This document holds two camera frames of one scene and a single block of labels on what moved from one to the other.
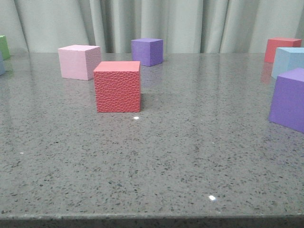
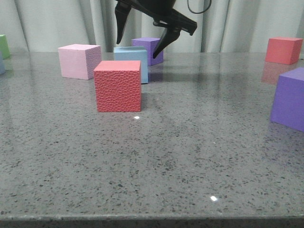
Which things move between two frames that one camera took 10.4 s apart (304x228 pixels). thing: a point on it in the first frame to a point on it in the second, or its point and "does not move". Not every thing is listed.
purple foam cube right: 287,103 does not move
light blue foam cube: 286,59 to 134,53
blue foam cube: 2,69 does not move
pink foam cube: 78,62 does not move
